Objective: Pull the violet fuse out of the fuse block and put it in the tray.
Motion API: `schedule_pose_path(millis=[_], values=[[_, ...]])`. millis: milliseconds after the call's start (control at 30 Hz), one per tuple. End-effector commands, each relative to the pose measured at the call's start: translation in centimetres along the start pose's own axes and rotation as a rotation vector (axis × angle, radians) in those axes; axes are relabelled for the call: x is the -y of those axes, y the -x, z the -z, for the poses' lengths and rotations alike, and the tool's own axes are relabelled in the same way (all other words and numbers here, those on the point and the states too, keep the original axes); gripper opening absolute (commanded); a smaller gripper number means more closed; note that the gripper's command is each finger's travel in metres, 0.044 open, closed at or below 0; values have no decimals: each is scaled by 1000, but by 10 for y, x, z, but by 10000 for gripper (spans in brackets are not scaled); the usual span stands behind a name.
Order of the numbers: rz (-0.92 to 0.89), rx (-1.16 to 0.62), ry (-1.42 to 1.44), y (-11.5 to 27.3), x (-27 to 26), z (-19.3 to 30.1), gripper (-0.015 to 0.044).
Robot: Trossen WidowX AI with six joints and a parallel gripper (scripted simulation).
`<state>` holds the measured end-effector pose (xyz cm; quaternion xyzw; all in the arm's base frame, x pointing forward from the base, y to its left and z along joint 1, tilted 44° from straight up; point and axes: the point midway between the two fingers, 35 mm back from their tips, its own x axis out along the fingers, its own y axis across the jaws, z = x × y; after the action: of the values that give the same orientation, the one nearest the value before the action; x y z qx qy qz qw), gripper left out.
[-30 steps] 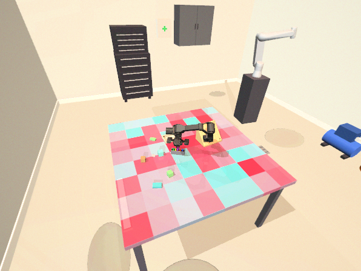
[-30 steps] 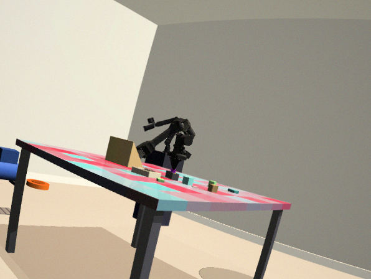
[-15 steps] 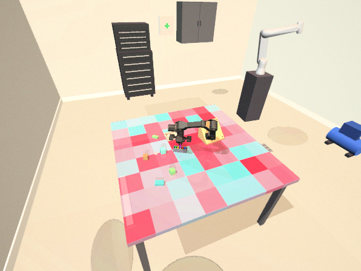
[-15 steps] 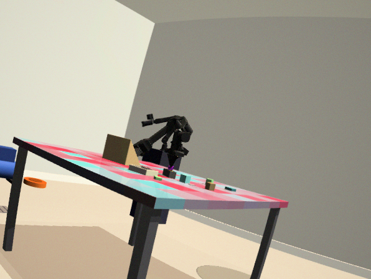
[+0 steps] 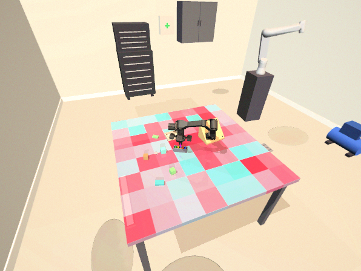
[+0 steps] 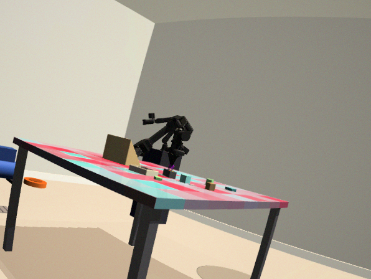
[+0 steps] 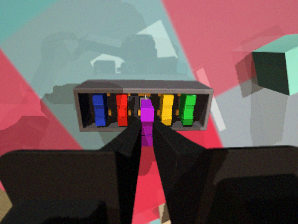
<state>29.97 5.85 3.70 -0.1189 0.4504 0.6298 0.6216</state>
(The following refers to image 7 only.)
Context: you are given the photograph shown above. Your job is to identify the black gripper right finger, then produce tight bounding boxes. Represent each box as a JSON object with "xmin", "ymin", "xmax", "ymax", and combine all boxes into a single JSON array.
[{"xmin": 152, "ymin": 120, "xmax": 298, "ymax": 224}]

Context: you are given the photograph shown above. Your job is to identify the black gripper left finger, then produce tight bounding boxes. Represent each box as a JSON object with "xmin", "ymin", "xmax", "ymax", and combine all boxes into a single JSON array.
[{"xmin": 0, "ymin": 120, "xmax": 142, "ymax": 224}]

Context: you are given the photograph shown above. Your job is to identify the red fuse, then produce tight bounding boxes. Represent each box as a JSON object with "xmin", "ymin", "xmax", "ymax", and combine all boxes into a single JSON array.
[{"xmin": 116, "ymin": 93, "xmax": 129, "ymax": 126}]

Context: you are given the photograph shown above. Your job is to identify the mint green cube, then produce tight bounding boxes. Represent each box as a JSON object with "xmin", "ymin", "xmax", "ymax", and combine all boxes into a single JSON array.
[{"xmin": 252, "ymin": 34, "xmax": 298, "ymax": 96}]

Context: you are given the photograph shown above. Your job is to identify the yellow fuse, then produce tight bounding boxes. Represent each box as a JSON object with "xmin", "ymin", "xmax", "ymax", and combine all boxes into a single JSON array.
[{"xmin": 160, "ymin": 93, "xmax": 174, "ymax": 125}]

